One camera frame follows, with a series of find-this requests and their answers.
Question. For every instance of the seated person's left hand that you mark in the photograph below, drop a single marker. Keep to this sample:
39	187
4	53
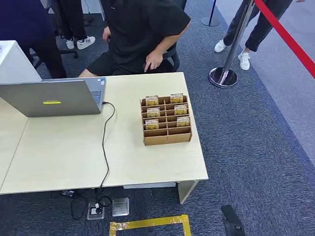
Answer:
153	61

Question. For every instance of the seated person's right hand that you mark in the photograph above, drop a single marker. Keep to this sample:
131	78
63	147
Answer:
106	34

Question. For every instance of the yellow patterned card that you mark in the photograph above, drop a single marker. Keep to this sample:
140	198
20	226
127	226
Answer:
152	124
180	109
153	112
177	98
183	121
152	100

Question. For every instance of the brown cardboard card holder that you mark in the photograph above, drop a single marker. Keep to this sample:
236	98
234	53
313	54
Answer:
167	136

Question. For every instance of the seated person's left forearm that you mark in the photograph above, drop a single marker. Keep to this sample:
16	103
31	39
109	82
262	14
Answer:
172	39

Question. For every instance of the seated person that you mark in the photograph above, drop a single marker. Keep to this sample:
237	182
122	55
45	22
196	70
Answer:
137	29

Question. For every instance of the person with striped white sneakers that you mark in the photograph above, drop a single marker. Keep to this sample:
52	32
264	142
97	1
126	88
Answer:
73	19

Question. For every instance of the person in dark blue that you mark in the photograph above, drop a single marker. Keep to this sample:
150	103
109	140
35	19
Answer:
24	22

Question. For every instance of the standing person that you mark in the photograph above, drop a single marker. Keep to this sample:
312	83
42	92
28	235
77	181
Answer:
258	29

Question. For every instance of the white furniture panel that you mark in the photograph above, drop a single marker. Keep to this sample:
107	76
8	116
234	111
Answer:
94	6

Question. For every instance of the silver laptop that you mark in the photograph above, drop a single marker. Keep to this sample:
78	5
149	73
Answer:
49	94

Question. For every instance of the yellow laptop sticker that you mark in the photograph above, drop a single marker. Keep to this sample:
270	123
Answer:
51	102

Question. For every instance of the white desk crossbeam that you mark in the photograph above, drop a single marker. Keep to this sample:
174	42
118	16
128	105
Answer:
149	185

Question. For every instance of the white cabinet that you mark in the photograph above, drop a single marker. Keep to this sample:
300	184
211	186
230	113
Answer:
14	65

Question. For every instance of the beige desk leg panel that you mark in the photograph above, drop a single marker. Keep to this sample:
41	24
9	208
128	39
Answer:
184	192

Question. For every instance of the closed metal floor socket plate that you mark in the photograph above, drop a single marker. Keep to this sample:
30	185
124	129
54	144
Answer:
120	207

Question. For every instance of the yellow floor tape outline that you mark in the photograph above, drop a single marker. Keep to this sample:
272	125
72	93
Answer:
147	223

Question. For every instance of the open floor socket box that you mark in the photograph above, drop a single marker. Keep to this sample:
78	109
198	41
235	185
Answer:
92	213

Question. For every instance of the red barrier belt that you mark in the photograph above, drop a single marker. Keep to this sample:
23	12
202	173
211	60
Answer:
288	39

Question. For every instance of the dark blue stanchion post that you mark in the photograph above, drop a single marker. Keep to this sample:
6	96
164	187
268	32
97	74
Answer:
210	21

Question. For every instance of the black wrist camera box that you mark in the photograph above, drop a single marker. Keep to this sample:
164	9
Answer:
231	221

